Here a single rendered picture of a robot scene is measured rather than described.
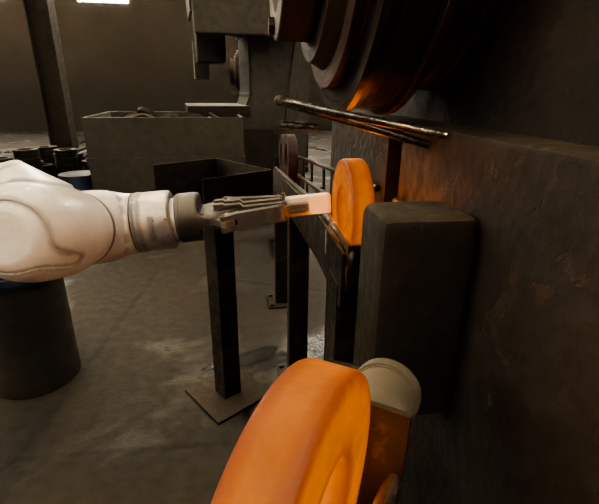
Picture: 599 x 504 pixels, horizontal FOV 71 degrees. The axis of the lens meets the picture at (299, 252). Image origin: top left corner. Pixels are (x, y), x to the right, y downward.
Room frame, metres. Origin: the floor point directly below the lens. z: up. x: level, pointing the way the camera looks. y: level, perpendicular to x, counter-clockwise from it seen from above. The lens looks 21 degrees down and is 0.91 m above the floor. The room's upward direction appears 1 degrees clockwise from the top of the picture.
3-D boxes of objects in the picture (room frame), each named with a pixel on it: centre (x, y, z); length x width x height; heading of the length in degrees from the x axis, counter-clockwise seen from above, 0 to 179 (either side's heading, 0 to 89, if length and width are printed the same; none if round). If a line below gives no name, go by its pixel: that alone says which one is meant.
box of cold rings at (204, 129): (3.29, 0.97, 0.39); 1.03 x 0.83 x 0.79; 102
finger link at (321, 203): (0.64, -0.01, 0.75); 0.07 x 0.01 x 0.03; 98
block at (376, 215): (0.43, -0.13, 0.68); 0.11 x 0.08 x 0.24; 98
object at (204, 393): (1.13, 0.24, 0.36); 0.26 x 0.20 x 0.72; 43
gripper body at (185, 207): (0.63, 0.14, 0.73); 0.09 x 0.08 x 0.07; 98
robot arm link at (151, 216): (0.62, 0.21, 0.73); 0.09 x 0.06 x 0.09; 8
